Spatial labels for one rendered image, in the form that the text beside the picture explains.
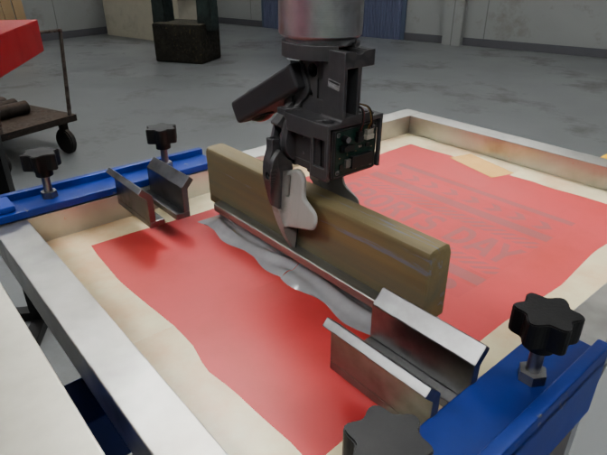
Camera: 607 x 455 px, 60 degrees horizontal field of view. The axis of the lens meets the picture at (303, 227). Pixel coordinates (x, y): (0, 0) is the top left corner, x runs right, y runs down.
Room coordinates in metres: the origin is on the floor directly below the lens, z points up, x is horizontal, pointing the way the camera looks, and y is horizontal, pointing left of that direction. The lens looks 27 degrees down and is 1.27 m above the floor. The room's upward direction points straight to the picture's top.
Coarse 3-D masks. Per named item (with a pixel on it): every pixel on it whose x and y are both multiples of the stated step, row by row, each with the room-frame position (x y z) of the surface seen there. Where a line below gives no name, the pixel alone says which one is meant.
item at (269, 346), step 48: (528, 192) 0.72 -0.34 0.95; (576, 240) 0.57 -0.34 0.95; (288, 288) 0.47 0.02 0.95; (480, 288) 0.47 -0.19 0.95; (528, 288) 0.47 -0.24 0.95; (192, 336) 0.39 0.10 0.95; (240, 336) 0.39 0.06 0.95; (288, 336) 0.39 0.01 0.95; (480, 336) 0.39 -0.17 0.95; (240, 384) 0.33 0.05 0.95; (288, 384) 0.33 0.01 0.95; (336, 384) 0.33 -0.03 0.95; (288, 432) 0.28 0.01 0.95; (336, 432) 0.28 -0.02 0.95
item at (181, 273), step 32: (384, 160) 0.86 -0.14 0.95; (416, 160) 0.86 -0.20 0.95; (448, 160) 0.86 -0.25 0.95; (192, 224) 0.62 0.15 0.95; (128, 256) 0.53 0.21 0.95; (160, 256) 0.53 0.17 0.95; (192, 256) 0.53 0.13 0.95; (224, 256) 0.53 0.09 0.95; (128, 288) 0.47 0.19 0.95; (160, 288) 0.47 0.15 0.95; (192, 288) 0.47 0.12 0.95; (224, 288) 0.47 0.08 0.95; (256, 288) 0.47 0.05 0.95
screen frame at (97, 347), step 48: (480, 144) 0.90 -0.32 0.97; (528, 144) 0.84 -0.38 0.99; (192, 192) 0.71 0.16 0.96; (0, 240) 0.51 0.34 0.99; (48, 240) 0.57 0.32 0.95; (48, 288) 0.41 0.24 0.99; (96, 336) 0.34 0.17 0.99; (96, 384) 0.30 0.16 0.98; (144, 384) 0.29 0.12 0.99; (144, 432) 0.24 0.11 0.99; (192, 432) 0.24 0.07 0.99
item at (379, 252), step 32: (224, 160) 0.61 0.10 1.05; (256, 160) 0.59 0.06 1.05; (224, 192) 0.61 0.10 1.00; (256, 192) 0.56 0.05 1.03; (320, 192) 0.49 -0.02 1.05; (320, 224) 0.47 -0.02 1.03; (352, 224) 0.44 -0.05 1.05; (384, 224) 0.42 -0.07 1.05; (320, 256) 0.47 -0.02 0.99; (352, 256) 0.44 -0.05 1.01; (384, 256) 0.41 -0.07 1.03; (416, 256) 0.38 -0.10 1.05; (448, 256) 0.39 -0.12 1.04; (416, 288) 0.38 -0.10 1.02
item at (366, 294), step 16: (224, 208) 0.60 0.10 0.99; (240, 224) 0.56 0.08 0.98; (256, 224) 0.55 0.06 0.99; (272, 240) 0.51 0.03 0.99; (304, 256) 0.48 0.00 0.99; (320, 272) 0.45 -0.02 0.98; (336, 272) 0.45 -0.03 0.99; (352, 288) 0.42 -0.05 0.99; (368, 288) 0.42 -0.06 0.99; (368, 304) 0.40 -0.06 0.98
